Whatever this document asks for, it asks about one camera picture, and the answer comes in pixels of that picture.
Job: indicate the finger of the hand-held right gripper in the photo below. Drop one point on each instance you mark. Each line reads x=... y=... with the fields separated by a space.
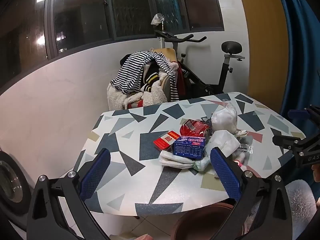
x=297 y=114
x=287 y=140

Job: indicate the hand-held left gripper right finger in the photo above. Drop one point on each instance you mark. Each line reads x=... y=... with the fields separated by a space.
x=225 y=175

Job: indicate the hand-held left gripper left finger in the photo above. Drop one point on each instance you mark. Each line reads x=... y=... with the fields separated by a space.
x=96 y=172

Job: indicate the green and white packet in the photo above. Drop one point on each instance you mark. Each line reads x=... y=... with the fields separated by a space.
x=201 y=164

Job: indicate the white paper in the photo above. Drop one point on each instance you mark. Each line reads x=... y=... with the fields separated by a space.
x=222 y=140

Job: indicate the blue cardboard box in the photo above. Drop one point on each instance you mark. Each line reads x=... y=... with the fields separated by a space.
x=188 y=148

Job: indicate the brown round bin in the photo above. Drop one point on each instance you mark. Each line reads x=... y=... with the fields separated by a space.
x=200 y=221

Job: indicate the dark patterned cloth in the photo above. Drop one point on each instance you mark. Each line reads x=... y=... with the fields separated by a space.
x=208 y=123

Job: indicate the clear bag of white tissue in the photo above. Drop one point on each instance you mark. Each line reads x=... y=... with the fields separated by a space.
x=225 y=118

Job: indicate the red cigarette box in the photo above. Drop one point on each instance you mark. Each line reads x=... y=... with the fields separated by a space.
x=163 y=141

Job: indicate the person's right forearm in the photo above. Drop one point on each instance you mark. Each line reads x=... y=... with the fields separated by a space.
x=300 y=205

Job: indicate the person's right hand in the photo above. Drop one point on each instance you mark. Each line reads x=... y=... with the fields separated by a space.
x=316 y=173

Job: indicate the small pink item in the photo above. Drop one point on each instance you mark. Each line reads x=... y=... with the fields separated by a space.
x=240 y=164

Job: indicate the black pen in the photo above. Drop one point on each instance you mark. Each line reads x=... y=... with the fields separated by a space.
x=243 y=149

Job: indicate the clear plastic wrapper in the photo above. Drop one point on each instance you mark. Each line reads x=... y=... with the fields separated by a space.
x=243 y=135

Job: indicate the crushed red can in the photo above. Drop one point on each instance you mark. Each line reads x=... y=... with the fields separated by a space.
x=192 y=127

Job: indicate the blue curtain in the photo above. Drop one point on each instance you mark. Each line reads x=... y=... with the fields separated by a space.
x=300 y=55

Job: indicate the yellow wooden door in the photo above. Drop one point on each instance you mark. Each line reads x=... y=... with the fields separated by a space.
x=265 y=42

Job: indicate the black exercise bike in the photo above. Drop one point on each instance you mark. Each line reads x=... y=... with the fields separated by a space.
x=225 y=75

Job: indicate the white fleece blanket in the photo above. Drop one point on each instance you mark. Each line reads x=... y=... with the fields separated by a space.
x=152 y=97

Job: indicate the red garment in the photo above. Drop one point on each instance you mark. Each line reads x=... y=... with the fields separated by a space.
x=181 y=77

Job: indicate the dark sweater with yellow stripes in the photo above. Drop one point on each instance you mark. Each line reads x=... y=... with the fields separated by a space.
x=150 y=80

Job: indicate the black and white striped shirt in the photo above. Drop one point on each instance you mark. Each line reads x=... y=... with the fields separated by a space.
x=132 y=70

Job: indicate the wooden chair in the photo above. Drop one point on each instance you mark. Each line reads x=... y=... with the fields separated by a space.
x=167 y=53

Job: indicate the dark window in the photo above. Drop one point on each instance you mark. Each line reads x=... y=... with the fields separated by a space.
x=82 y=12

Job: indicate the white cloth on pole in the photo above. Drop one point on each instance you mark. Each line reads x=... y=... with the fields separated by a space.
x=157 y=19

